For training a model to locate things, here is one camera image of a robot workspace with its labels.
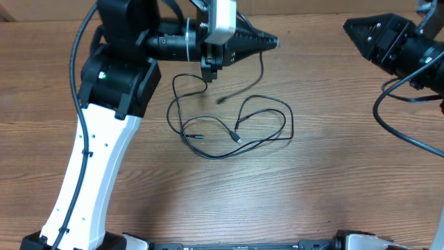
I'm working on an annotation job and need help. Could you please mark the short black cable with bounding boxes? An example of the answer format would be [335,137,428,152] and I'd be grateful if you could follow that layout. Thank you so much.
[216,50,265,105]

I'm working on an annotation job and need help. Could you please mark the black USB cable bundle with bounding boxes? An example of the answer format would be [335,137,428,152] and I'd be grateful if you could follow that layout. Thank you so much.
[165,72,295,160]

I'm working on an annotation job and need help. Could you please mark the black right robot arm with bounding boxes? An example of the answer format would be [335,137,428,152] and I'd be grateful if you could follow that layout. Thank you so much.
[343,0,443,95]

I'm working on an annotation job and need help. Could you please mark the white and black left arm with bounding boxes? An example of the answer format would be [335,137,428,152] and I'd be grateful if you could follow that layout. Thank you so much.
[21,0,278,249]

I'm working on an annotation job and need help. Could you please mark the brown cardboard wall panel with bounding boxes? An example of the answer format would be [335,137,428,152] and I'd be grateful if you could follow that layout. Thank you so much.
[1,0,418,22]

